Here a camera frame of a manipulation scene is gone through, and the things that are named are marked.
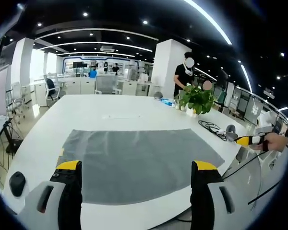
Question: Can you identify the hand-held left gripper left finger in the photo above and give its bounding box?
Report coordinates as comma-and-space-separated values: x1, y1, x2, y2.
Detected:
18, 160, 84, 230

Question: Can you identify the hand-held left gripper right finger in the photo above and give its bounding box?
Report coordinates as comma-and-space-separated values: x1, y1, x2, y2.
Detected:
190, 160, 252, 230

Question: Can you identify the grey towel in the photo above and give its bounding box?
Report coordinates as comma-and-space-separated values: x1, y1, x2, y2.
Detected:
58, 129, 226, 206

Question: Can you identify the person's right hand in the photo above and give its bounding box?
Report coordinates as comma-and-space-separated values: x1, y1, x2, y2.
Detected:
261, 132, 288, 153

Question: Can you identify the white device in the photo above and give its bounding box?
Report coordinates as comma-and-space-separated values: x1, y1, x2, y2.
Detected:
255, 111, 276, 132

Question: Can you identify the black computer mouse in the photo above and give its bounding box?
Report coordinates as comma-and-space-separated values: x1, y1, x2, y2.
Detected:
9, 171, 27, 198

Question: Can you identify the green potted plant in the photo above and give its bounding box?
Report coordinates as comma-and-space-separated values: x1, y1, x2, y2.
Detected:
178, 83, 217, 117

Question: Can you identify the white table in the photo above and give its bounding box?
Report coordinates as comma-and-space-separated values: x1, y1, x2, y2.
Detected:
2, 94, 257, 228

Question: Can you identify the white office chair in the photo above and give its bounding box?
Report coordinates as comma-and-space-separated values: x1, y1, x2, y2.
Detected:
5, 81, 31, 118

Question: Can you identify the office chair with dark jacket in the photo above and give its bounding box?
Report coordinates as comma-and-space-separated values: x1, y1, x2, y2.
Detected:
43, 74, 62, 106

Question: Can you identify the grey mesh office chair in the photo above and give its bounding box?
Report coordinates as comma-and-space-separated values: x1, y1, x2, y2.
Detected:
94, 75, 122, 95

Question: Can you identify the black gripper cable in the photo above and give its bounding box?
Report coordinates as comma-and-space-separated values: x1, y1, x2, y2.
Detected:
221, 150, 266, 181
247, 181, 282, 206

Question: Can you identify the coiled black cable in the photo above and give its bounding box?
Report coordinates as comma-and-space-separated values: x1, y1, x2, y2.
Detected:
198, 119, 228, 142

